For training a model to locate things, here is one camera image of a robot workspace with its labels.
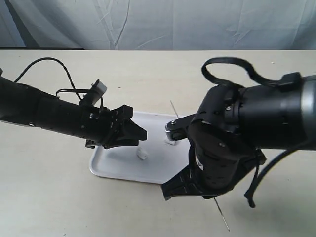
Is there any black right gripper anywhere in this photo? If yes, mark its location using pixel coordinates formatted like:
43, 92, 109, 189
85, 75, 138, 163
161, 146, 267, 200

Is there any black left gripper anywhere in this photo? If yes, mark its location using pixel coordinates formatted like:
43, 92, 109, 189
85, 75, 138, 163
85, 105, 147, 149

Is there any thin metal skewer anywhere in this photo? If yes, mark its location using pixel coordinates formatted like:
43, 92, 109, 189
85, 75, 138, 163
170, 100, 231, 232

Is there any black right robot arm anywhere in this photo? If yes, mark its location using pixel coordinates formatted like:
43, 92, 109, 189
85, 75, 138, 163
161, 76, 316, 200

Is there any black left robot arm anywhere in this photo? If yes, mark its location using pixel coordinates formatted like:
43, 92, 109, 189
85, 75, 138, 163
0, 77, 147, 149

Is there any white plastic tray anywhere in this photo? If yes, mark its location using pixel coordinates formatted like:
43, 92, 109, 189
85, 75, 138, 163
89, 112, 190, 184

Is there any grey-blue backdrop cloth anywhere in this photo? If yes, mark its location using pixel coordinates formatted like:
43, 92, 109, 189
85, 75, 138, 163
0, 0, 316, 50

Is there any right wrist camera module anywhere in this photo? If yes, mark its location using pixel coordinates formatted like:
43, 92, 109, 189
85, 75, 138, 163
164, 114, 196, 147

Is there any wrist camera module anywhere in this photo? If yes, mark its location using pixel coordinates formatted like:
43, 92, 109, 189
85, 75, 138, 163
164, 114, 196, 147
79, 79, 107, 106

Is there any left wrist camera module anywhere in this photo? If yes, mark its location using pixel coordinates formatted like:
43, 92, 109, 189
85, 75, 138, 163
79, 79, 107, 106

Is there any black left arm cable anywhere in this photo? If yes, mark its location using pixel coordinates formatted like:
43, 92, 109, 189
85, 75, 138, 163
13, 57, 104, 109

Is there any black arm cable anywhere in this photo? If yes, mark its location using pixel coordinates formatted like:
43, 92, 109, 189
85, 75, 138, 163
201, 56, 316, 208
13, 57, 104, 109

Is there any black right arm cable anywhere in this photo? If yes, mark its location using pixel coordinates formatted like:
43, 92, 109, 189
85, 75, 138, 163
201, 56, 316, 208

